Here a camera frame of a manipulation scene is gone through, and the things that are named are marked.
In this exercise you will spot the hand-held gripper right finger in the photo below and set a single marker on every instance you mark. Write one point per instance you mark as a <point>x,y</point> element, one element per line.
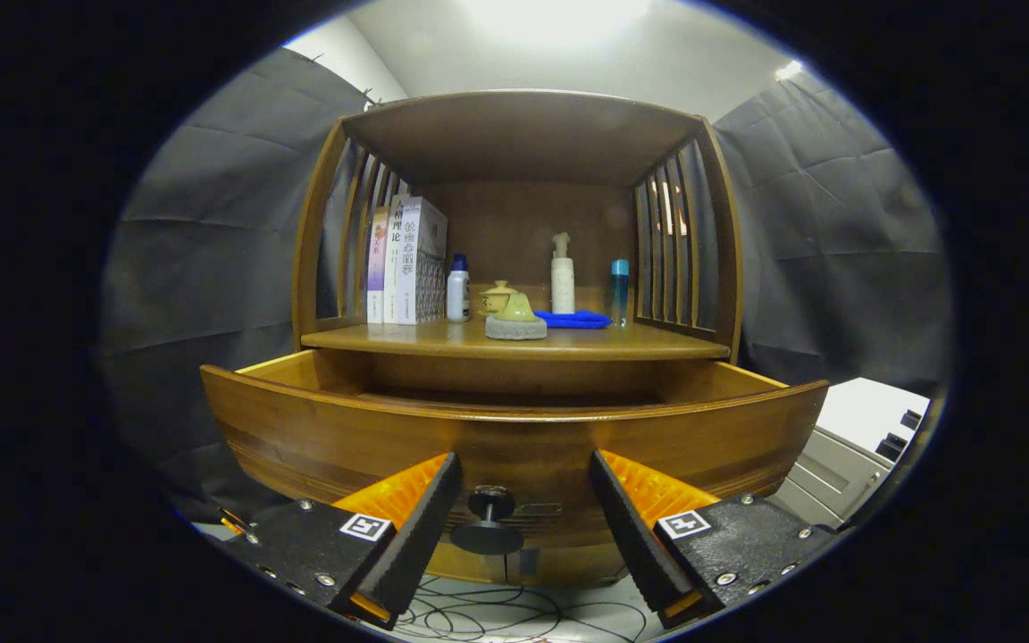
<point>631,536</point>

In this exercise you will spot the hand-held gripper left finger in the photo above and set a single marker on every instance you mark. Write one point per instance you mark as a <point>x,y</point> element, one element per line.
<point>416,536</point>

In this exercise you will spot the wooden drawer with black knob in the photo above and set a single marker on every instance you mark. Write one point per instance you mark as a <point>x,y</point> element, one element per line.
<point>523,438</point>

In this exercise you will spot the wooden countertop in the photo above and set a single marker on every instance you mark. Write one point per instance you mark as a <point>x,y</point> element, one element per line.
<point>425,337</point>

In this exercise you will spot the white drawer unit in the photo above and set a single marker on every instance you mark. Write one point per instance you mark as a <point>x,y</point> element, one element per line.
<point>872,411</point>

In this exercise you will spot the wooden cabinet with slatted sides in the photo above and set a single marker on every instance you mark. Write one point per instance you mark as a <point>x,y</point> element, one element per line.
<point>523,223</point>

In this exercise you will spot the orange black device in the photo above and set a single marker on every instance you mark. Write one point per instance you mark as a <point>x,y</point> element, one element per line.
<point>233,521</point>

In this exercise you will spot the blue cloth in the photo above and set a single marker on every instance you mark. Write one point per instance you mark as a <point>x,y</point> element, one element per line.
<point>577,319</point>

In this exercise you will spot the clear bottle teal cap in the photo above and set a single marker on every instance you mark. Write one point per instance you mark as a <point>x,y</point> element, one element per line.
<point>620,295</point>

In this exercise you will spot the white bottle blue cap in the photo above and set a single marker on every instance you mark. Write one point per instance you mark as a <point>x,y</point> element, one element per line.
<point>458,295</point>

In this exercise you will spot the yellow lidded teacup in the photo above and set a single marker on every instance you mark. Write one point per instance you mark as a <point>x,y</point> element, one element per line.
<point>495,297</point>

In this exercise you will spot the white pump bottle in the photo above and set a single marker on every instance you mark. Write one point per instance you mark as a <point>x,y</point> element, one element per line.
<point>563,281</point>

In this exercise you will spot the white patterned book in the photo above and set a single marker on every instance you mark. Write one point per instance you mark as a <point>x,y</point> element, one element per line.
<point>423,268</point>

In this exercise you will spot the pink purple book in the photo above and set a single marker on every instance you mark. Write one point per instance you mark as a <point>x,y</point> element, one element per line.
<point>376,268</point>

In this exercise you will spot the small ceiling light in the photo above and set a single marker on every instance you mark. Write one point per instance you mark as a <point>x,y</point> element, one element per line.
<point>788,70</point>

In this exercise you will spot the large round ceiling light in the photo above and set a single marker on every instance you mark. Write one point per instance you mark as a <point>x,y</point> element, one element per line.
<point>555,18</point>

